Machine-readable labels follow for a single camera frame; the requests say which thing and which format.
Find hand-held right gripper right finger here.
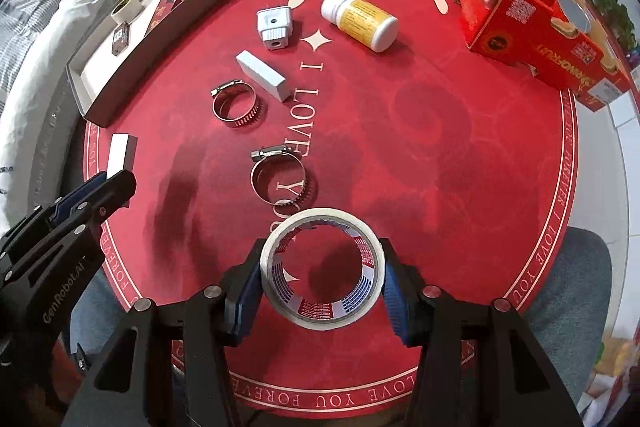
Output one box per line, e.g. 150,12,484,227
380,237,581,427

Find white rectangular block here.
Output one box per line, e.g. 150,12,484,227
107,134,138,172
236,51,292,102

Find person's leg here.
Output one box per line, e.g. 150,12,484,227
65,257,133,358
520,227,613,408

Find red round printed table mat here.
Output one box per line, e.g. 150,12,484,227
82,0,581,413

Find red cardboard carton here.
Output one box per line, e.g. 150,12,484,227
434,0,633,112

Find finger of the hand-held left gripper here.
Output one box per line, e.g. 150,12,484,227
0,169,137,289
0,171,109,259

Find green potted plant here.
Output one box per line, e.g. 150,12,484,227
595,0,640,55

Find person's left leg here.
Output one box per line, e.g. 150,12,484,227
65,257,133,358

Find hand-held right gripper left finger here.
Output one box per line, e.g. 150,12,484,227
60,237,266,427

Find red box with tile picture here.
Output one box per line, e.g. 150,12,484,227
112,23,132,56

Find long red printed box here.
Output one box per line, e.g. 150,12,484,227
146,0,182,36

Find masking tape roll printed core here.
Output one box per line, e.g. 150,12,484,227
260,208,387,333

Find metal hose clamp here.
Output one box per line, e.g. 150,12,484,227
250,146,307,204
211,79,263,128

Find person's right leg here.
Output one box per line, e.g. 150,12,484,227
520,227,613,408

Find grey shallow tray box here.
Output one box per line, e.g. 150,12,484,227
66,0,268,128

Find white power adapter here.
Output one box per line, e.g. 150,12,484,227
256,5,293,52

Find white pill bottle yellow label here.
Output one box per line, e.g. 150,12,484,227
320,0,400,54

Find plain white tape roll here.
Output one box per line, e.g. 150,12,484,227
111,0,144,26

